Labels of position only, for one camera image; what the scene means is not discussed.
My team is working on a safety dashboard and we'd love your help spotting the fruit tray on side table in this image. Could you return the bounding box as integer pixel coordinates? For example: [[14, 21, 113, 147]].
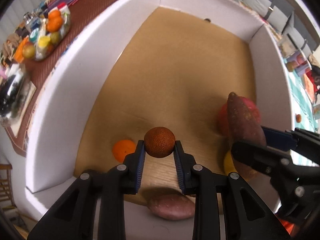
[[13, 2, 71, 63]]

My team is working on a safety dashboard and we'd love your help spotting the silver kettle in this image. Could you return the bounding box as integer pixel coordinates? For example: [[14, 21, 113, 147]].
[[1, 64, 27, 126]]

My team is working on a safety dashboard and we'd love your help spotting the grey sofa cushion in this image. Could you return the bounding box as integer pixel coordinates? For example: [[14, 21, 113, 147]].
[[242, 0, 293, 33]]

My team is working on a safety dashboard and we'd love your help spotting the small orange tangerine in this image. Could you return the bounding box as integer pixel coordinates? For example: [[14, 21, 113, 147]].
[[296, 114, 302, 123]]

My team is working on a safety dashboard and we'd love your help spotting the red clothing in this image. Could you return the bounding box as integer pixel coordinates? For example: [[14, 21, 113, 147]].
[[278, 218, 300, 237]]

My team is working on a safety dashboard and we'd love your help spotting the wooden chair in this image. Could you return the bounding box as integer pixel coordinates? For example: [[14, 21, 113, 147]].
[[1, 164, 16, 211]]

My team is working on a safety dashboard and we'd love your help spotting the brown sweet potato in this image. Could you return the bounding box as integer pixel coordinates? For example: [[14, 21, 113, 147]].
[[227, 91, 267, 181]]

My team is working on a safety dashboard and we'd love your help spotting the white cardboard box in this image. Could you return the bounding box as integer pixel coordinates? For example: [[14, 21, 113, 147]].
[[25, 0, 294, 219]]

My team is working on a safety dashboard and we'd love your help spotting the teal plaid tablecloth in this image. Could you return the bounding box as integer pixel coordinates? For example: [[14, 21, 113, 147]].
[[284, 66, 319, 132]]

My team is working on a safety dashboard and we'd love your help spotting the red apple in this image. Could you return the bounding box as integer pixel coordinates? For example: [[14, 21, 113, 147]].
[[216, 96, 261, 137]]

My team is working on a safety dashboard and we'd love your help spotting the bright orange tangerine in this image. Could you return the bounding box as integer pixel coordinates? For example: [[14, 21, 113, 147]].
[[112, 140, 136, 163]]

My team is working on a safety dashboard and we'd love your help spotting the dark orange tangerine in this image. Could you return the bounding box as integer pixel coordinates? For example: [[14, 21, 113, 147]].
[[144, 127, 176, 158]]

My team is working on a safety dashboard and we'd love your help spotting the brown side table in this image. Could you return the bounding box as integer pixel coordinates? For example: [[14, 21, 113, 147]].
[[5, 0, 117, 157]]

